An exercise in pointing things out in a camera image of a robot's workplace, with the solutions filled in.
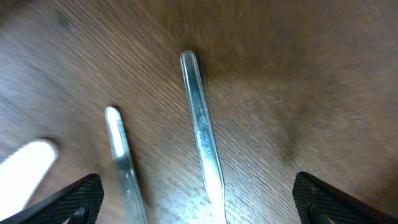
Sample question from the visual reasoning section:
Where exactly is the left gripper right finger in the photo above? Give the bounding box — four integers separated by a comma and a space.
292, 172, 397, 224

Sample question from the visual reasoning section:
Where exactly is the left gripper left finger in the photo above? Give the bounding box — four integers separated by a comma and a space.
2, 174, 104, 223

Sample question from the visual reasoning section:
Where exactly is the small teaspoon lower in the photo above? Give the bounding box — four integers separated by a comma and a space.
104, 106, 148, 224

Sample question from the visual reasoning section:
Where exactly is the small teaspoon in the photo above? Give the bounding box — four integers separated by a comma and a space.
104, 106, 148, 224
180, 50, 227, 223

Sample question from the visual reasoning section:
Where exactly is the white plastic knife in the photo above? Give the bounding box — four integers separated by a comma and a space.
1, 139, 58, 220

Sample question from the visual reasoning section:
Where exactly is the small teaspoon upper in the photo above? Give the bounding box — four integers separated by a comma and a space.
180, 50, 227, 223

